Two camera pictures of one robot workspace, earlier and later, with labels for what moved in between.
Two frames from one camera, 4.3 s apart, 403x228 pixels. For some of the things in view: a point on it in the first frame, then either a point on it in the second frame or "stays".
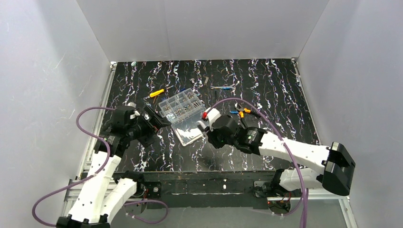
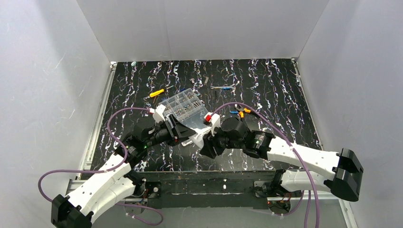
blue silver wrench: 225,88 stays
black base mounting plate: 200,189 stays
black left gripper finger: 154,119 → 176,129
